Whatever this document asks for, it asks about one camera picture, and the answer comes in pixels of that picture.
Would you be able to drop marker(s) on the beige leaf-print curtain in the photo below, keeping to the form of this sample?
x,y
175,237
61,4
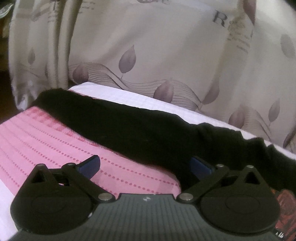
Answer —
x,y
233,61

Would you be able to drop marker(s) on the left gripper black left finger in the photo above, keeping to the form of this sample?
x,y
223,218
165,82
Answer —
x,y
53,201

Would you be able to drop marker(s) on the red dark patterned cloth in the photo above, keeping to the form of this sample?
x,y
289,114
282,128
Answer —
x,y
285,227

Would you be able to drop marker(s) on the black small garment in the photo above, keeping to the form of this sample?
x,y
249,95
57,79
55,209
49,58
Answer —
x,y
153,137

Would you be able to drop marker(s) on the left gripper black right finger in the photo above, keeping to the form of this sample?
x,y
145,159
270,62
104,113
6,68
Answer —
x,y
232,201

